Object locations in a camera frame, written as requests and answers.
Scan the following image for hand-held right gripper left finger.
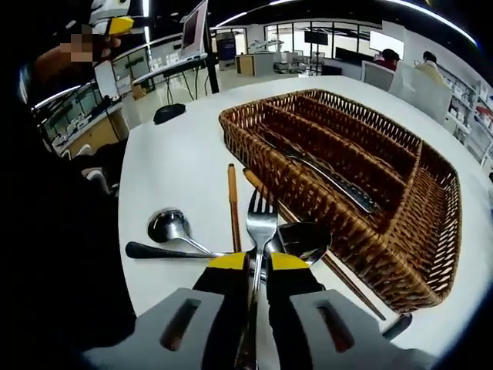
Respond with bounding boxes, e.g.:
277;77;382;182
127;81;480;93
82;252;251;370

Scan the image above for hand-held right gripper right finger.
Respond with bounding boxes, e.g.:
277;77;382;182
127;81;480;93
265;252;438;370

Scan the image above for brown wicker storage slots tray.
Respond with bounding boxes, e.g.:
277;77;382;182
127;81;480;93
218;88;463;314

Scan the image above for white storage shelf rack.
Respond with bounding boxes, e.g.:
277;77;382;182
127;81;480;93
438;63;493;167

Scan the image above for person's left hand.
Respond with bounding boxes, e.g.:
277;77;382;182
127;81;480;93
94;34;123;62

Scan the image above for white laptop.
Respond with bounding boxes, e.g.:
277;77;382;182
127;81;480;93
132;0;210;84

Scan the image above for black computer mouse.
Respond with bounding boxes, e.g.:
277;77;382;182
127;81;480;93
153;103;187;126

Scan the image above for dark blue display board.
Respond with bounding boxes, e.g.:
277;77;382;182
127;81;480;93
215;31;236;61

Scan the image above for person's black clothing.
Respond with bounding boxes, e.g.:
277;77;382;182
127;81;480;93
11;96;138;348

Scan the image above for wood and grey cabinet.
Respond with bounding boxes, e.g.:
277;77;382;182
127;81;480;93
234;52;275;76

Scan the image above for black desk monitors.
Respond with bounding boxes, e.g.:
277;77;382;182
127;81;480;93
334;46;365;62

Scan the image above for grey mesh office chair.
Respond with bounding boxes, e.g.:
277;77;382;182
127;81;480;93
388;63;452;124

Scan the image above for white office chair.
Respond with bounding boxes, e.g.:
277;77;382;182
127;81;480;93
361;60;396;92

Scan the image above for bright white wall display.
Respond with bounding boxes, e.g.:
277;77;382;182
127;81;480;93
368;29;405;59

